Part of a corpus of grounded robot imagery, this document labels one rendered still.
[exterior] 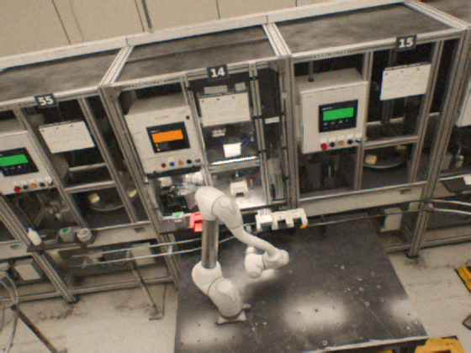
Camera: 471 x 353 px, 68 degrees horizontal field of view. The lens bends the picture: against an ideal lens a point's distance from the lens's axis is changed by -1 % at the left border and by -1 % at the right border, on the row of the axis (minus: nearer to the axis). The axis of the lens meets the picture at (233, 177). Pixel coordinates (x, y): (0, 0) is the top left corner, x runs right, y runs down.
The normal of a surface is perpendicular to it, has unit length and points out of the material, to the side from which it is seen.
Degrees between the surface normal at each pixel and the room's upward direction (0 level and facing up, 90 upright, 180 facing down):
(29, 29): 90
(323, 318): 0
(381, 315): 0
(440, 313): 0
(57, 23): 90
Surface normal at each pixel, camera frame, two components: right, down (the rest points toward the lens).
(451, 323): -0.14, -0.79
